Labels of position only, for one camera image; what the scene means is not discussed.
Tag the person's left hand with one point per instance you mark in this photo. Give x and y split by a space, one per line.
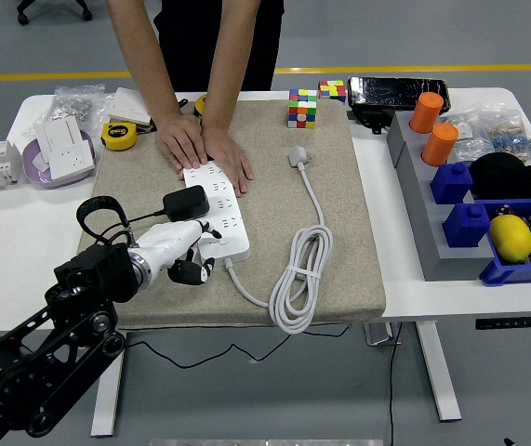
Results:
230 155

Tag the person's right hand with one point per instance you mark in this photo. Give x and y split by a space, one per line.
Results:
183 141

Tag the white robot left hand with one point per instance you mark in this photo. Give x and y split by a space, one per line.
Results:
167 241

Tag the yellow tape measure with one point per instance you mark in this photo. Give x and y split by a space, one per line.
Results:
201 106
118 137

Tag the black power adapter plug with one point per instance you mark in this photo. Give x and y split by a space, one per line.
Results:
186 202

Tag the white power strip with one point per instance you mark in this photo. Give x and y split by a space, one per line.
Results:
234 246

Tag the person's right forearm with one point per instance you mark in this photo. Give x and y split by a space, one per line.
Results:
149 56

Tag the person's left forearm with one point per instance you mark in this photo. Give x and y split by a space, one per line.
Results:
228 56

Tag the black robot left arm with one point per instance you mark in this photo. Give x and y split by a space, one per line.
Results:
60 334

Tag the grey-brown mat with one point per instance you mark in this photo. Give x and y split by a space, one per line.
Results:
176 306

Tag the large Rubik's cube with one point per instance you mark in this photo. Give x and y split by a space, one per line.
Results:
302 109

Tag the white table leg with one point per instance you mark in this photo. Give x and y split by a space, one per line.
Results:
104 411
439 371

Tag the person's torso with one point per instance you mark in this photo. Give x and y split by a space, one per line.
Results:
186 37

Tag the clear bag of screws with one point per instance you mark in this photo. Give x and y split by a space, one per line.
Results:
74 104

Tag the black table control panel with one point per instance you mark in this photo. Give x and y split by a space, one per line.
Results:
511 323

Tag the small Rubik's cube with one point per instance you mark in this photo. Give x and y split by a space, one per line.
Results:
332 91

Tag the purple bowl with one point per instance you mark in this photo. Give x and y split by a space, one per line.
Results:
37 179

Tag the small white piece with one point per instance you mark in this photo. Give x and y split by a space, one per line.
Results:
39 162

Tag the black device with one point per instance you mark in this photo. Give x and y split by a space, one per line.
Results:
372 118

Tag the blue plastic bin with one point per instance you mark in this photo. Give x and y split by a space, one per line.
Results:
502 274

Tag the black foil-wrapped box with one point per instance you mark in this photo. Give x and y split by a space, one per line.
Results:
395 90

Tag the orange cylinder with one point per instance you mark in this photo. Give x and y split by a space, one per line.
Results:
439 146
425 114

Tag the yellow lemon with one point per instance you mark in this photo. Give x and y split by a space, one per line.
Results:
510 239

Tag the black office chair base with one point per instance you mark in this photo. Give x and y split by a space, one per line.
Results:
25 9

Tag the grey peg block stand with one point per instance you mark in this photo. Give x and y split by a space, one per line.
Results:
432 241

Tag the blue block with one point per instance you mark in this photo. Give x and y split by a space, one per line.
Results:
451 183
466 227

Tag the clear bag of small parts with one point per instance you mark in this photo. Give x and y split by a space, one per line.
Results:
462 139

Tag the black cloth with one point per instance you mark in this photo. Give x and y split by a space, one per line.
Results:
507 176

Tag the clear bag of resistors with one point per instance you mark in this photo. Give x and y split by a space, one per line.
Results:
511 137

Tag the white switch plate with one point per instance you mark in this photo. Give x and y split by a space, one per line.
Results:
123 107

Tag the white wall socket panel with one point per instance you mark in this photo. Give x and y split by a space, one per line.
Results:
72 160

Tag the white wall switch panel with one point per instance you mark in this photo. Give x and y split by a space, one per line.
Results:
60 132

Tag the grey under-table bracket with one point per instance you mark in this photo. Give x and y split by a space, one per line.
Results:
379 335

